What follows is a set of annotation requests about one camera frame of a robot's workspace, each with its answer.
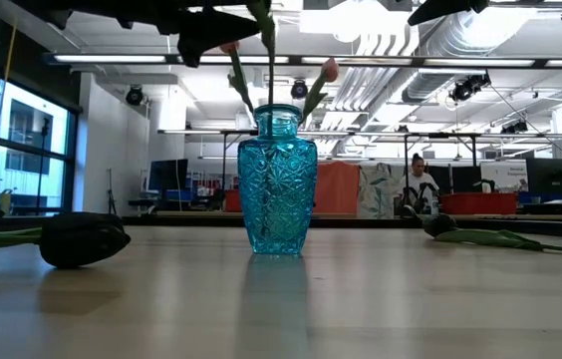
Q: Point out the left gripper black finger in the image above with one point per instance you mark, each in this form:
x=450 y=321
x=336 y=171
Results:
x=211 y=30

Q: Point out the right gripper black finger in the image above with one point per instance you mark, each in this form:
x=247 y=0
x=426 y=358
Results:
x=448 y=6

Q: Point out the pink artificial tulip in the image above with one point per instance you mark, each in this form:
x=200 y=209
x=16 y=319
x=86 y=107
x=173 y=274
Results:
x=237 y=75
x=331 y=70

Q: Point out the black artificial tulip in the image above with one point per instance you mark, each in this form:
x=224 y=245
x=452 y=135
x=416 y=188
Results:
x=267 y=25
x=438 y=224
x=84 y=239

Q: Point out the black background robot arm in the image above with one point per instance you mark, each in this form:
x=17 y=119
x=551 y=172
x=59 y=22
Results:
x=423 y=197

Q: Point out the blue cut-glass vase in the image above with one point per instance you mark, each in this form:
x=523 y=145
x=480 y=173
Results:
x=276 y=189

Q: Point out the black ceiling spotlight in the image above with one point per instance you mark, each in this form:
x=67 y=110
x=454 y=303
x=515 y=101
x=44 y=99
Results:
x=299 y=90
x=515 y=127
x=468 y=89
x=134 y=95

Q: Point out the black overhead beam with lights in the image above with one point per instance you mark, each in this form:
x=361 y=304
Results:
x=361 y=62

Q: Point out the black computer monitor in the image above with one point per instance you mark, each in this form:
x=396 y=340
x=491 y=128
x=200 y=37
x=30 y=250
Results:
x=552 y=177
x=168 y=174

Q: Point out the person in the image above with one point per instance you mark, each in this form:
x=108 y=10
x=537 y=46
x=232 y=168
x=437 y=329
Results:
x=418 y=182

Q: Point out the black light stand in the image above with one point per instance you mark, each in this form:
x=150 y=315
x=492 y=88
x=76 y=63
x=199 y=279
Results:
x=42 y=164

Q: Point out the leaf patterned panel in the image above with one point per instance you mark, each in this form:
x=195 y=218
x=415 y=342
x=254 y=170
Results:
x=378 y=192

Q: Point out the red storage bin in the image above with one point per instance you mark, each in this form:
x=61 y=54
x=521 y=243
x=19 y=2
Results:
x=477 y=203

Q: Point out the orange cloth panel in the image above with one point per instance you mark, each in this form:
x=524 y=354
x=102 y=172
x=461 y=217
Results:
x=337 y=188

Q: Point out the silver ventilation duct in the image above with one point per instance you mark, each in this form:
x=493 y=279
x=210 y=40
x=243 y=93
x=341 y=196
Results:
x=460 y=40

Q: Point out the black background workstation frame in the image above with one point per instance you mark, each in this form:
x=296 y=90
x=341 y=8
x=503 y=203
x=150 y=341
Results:
x=361 y=133

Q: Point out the white wall sign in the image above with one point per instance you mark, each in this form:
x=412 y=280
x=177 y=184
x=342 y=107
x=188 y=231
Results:
x=502 y=175

